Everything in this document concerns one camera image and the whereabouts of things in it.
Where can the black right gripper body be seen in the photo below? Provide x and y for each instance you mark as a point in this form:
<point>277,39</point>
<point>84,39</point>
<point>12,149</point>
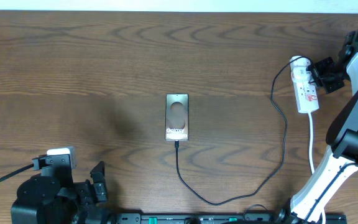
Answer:
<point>329,76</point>

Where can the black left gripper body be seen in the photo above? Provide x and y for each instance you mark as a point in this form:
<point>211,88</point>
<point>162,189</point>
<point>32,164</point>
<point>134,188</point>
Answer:
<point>86,197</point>

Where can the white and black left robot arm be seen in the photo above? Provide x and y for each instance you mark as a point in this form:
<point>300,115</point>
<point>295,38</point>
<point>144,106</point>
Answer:
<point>47,199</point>

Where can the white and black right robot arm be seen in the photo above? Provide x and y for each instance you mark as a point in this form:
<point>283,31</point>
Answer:
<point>340,160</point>

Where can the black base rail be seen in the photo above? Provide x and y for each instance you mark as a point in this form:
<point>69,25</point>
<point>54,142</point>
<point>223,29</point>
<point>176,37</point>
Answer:
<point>249,216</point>

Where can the bronze Galaxy smartphone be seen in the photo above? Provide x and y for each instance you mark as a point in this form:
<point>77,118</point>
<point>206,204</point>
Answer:
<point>176,117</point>

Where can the white power strip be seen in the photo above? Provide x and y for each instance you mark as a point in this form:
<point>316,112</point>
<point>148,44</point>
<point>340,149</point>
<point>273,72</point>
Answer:
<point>305,92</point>

